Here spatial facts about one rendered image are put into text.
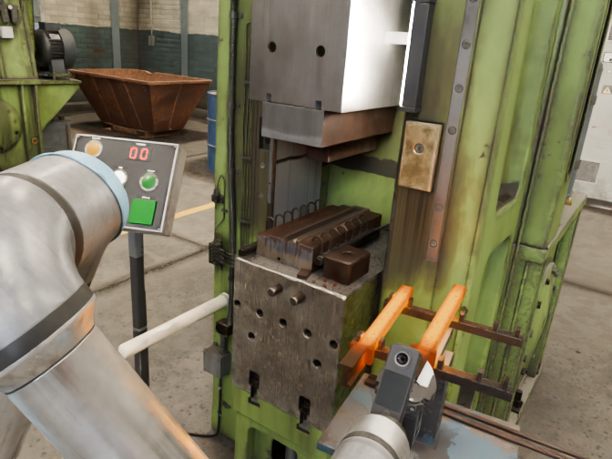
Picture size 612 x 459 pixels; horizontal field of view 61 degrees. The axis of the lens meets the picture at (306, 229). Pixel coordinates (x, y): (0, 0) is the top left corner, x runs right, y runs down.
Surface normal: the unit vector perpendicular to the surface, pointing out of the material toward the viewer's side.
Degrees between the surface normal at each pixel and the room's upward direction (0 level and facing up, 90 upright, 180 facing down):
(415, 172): 90
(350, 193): 90
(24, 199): 30
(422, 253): 90
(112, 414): 64
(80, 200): 58
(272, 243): 90
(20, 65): 79
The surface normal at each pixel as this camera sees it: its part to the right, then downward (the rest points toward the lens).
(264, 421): -0.57, 0.25
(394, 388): -0.34, -0.26
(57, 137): 0.75, 0.28
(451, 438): 0.07, -0.94
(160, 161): -0.11, -0.18
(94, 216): 0.99, -0.11
